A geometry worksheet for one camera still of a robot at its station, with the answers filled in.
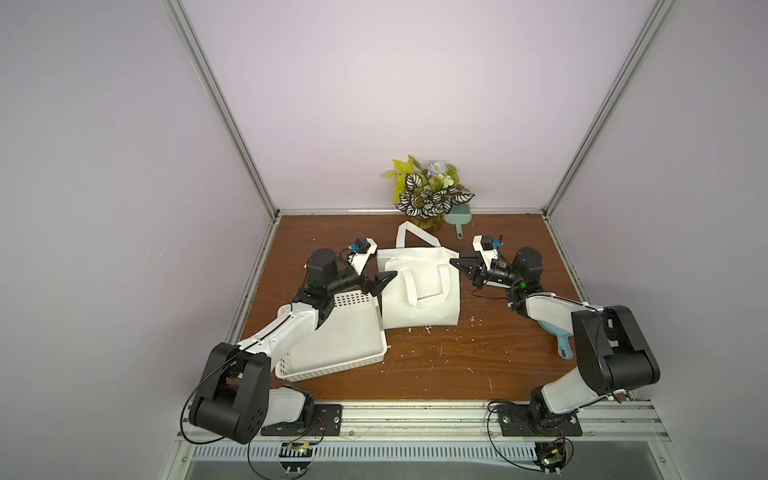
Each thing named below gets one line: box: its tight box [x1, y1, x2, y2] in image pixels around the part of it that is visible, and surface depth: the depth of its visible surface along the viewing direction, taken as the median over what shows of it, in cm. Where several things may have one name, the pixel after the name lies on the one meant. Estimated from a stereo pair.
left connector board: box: [279, 442, 313, 476], surface depth 72 cm
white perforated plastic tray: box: [274, 291, 387, 382], surface depth 90 cm
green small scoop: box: [444, 204, 472, 240], surface depth 120 cm
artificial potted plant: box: [384, 155, 475, 232], surface depth 96 cm
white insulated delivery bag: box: [377, 221, 461, 330], surface depth 81 cm
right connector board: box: [534, 441, 567, 477], surface depth 71 cm
